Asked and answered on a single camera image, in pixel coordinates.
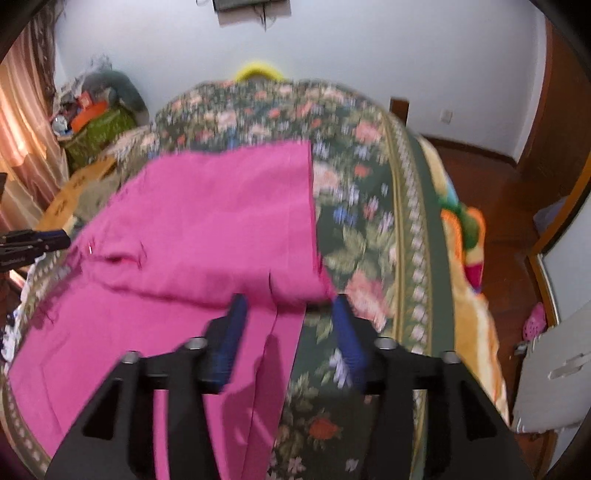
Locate pink pants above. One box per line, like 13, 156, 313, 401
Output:
8, 141, 334, 479

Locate pink striped curtain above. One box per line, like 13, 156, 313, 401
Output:
1, 20, 69, 231

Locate olive green folded pants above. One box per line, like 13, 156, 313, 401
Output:
74, 174, 121, 223

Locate orange yellow blanket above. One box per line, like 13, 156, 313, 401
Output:
419, 137, 510, 423

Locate green storage box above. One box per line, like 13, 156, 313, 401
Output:
64, 108, 137, 172

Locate pink slipper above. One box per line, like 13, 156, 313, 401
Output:
522, 302, 547, 342

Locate orange box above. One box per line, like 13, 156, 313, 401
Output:
71, 101, 109, 134

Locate grey plush pillow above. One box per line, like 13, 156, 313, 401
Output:
82, 69, 149, 126

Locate floral green bedspread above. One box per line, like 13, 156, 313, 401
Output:
0, 79, 459, 480

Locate yellow bed footboard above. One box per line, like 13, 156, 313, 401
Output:
233, 61, 286, 82

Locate wooden door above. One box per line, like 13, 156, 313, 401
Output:
518, 22, 590, 195

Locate wooden bedpost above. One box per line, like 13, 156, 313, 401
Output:
390, 97, 410, 124

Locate small wall monitor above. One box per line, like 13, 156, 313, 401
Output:
212, 0, 283, 13

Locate wall socket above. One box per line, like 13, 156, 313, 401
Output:
440, 110, 453, 124

